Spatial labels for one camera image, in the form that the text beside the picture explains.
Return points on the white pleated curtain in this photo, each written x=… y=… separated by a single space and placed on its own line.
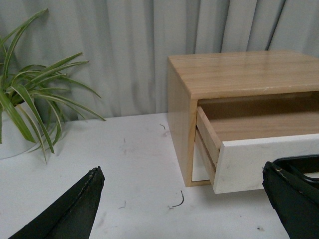
x=127 y=42

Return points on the light wooden cabinet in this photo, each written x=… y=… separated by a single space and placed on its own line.
x=245 y=95

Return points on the green spider plant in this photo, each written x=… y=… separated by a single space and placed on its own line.
x=40 y=86

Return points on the white plant pot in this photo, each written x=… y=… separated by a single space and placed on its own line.
x=12 y=141

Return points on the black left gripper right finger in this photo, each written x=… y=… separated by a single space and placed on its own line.
x=295 y=201

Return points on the white-fronted wooden drawer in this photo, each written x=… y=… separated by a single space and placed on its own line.
x=234 y=166

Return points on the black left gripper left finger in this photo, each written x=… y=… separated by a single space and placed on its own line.
x=72 y=215

